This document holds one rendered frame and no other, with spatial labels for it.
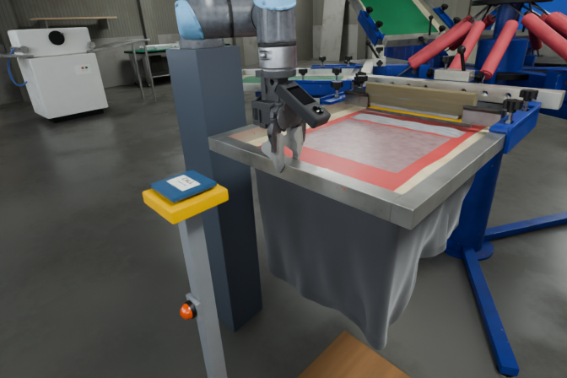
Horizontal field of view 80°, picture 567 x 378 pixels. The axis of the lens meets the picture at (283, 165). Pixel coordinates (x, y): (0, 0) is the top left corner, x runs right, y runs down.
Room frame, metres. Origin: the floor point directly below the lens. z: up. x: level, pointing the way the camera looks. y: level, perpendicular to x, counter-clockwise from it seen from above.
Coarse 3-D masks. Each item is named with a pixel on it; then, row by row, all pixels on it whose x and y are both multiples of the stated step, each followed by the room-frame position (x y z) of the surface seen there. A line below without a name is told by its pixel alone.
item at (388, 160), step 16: (400, 128) 0.98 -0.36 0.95; (464, 128) 0.95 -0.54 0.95; (480, 128) 0.94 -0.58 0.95; (368, 144) 0.85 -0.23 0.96; (384, 144) 0.85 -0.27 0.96; (400, 144) 0.84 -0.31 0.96; (416, 144) 0.83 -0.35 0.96; (432, 144) 0.83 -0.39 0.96; (448, 144) 0.82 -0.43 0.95; (336, 160) 0.75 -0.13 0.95; (352, 160) 0.75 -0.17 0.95; (368, 160) 0.74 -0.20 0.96; (384, 160) 0.74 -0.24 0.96; (400, 160) 0.73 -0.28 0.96; (416, 160) 0.73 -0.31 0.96; (432, 160) 0.72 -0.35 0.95; (352, 176) 0.66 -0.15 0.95; (368, 176) 0.65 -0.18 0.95; (384, 176) 0.65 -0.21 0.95; (400, 176) 0.65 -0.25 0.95
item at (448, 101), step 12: (372, 84) 1.18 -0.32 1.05; (384, 84) 1.15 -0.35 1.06; (396, 84) 1.13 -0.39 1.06; (372, 96) 1.17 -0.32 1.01; (384, 96) 1.14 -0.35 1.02; (396, 96) 1.11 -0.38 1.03; (408, 96) 1.08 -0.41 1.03; (420, 96) 1.05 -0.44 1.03; (432, 96) 1.02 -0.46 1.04; (444, 96) 0.99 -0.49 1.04; (456, 96) 0.97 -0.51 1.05; (468, 96) 0.94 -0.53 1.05; (420, 108) 1.04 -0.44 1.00; (432, 108) 1.02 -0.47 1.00; (444, 108) 0.99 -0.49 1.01; (456, 108) 0.96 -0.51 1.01
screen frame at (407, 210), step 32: (256, 128) 0.95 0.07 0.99; (256, 160) 0.73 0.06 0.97; (288, 160) 0.68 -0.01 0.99; (480, 160) 0.67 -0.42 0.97; (320, 192) 0.59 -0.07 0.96; (352, 192) 0.53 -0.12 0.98; (384, 192) 0.51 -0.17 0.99; (416, 192) 0.51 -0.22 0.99; (448, 192) 0.55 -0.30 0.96; (416, 224) 0.46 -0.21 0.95
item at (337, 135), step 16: (368, 112) 1.19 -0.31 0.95; (320, 128) 1.02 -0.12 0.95; (336, 128) 1.01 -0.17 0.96; (352, 128) 1.00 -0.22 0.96; (368, 128) 0.99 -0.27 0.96; (384, 128) 0.99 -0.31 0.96; (304, 144) 0.87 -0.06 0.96; (320, 144) 0.87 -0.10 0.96; (336, 144) 0.86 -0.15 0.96; (352, 144) 0.86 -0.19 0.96; (304, 160) 0.76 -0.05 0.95; (320, 160) 0.76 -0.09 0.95
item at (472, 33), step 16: (528, 16) 1.47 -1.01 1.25; (544, 16) 1.65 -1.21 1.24; (560, 16) 1.48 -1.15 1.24; (448, 32) 1.77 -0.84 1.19; (464, 32) 1.63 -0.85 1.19; (480, 32) 1.54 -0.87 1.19; (512, 32) 1.45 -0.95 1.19; (528, 32) 1.80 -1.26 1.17; (544, 32) 1.38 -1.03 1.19; (560, 32) 1.44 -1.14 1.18; (432, 48) 1.67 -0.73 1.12; (496, 48) 1.40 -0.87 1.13; (560, 48) 1.30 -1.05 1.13; (416, 64) 1.68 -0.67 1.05; (496, 64) 1.35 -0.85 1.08
